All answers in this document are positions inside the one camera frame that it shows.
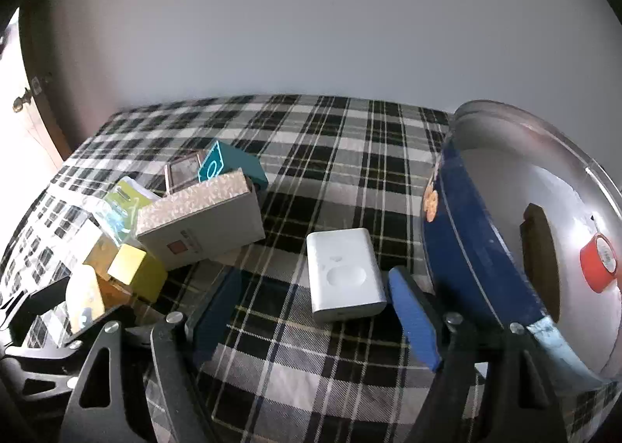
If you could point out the brown rectangular case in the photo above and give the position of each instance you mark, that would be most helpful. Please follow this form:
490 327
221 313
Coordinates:
183 173

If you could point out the yellow box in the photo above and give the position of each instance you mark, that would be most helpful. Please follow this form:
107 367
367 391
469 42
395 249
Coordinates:
141 270

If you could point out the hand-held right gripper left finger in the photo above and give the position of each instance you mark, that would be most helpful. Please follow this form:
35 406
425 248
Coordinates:
216 316

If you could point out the white power bank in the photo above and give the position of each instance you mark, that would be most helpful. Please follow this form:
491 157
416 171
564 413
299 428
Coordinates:
342 273

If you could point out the clear plastic box green card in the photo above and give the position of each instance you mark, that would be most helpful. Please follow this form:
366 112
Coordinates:
121 210

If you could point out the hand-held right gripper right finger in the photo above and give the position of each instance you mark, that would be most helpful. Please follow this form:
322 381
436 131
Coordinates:
413 316

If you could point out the teal box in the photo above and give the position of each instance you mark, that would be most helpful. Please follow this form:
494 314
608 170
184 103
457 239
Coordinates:
243 163

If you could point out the black white plaid bed sheet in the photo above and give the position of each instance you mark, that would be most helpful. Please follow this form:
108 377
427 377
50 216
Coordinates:
316 166

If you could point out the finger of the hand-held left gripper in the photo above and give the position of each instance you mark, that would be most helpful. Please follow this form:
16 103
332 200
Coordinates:
114 321
39 302

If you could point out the silver textured box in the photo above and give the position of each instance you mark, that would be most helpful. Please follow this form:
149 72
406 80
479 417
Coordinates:
209 224

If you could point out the brass door knob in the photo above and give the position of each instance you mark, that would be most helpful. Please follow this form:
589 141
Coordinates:
22 101

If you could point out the gold box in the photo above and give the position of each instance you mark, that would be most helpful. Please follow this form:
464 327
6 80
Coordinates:
99 253

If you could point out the brown wooden door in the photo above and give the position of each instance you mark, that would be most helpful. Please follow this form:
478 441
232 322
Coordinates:
48 98

